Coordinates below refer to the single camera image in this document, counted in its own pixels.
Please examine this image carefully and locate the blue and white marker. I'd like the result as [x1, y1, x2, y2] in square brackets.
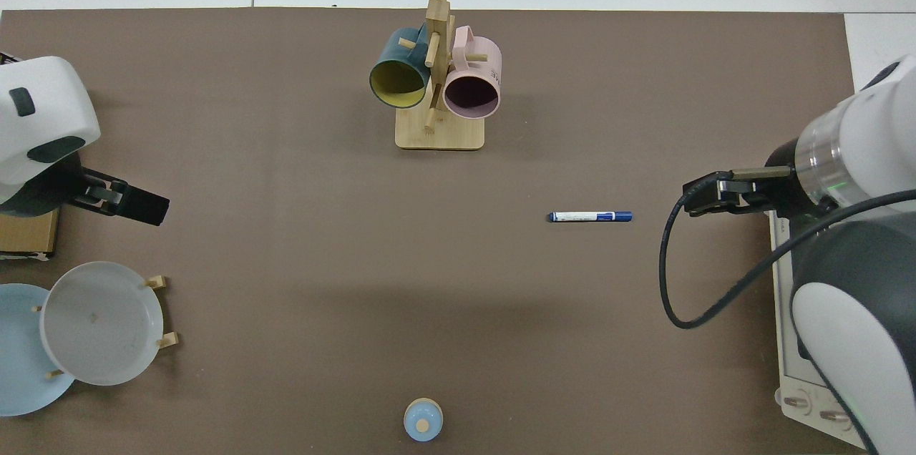
[547, 210, 633, 224]

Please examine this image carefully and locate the wooden plate rack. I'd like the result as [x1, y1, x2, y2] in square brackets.
[32, 275, 180, 379]

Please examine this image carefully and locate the grey plate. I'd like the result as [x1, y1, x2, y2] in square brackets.
[39, 261, 165, 387]

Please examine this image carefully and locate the light blue plate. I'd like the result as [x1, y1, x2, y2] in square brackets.
[0, 283, 76, 417]

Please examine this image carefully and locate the pale toaster oven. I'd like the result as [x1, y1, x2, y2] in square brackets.
[769, 212, 877, 452]

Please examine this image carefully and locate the brown table cloth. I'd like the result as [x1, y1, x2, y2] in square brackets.
[0, 8, 863, 455]

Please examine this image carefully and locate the pink cup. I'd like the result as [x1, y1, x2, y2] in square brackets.
[442, 26, 503, 119]

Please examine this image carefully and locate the wooden cup stand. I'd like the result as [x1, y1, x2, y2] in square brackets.
[395, 0, 494, 151]

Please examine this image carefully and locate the dark teal cup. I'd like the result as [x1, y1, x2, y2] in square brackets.
[369, 26, 432, 109]

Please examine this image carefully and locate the small blue round bell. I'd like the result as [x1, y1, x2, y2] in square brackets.
[403, 398, 444, 443]

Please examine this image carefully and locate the wire basket with wooden floor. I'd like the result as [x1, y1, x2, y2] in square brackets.
[0, 51, 60, 261]

